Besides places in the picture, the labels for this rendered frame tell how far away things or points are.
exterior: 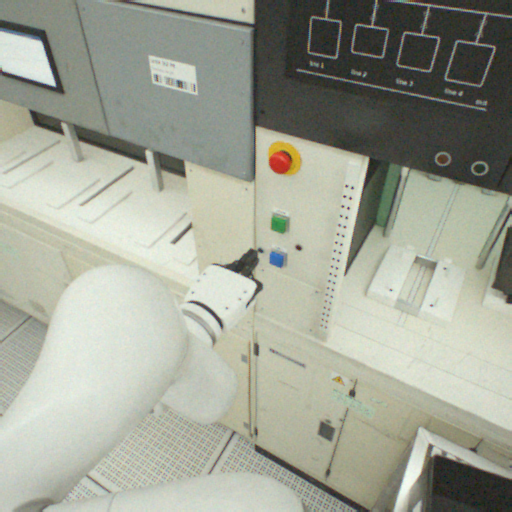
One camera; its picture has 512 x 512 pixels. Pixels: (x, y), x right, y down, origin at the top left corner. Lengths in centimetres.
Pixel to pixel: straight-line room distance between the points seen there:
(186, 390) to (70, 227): 106
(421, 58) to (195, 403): 52
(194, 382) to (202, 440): 140
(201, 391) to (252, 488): 32
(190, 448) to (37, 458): 168
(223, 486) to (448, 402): 89
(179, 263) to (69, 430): 108
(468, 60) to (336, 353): 71
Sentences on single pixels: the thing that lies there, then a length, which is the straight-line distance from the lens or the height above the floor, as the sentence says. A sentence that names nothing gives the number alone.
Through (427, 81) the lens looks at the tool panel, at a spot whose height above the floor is 153.
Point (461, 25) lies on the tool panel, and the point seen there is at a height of 160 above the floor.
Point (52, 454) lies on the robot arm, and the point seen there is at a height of 154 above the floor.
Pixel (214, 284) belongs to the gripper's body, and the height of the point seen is 123.
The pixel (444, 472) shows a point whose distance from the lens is 103.
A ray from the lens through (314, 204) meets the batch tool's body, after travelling 84.
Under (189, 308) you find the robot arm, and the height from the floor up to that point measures 124.
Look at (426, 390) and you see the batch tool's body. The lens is 111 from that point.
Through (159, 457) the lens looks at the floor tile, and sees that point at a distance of 194.
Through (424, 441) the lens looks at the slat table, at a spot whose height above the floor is 76.
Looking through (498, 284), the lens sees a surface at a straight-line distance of 126.
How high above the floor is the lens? 178
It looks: 44 degrees down
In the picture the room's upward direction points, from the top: straight up
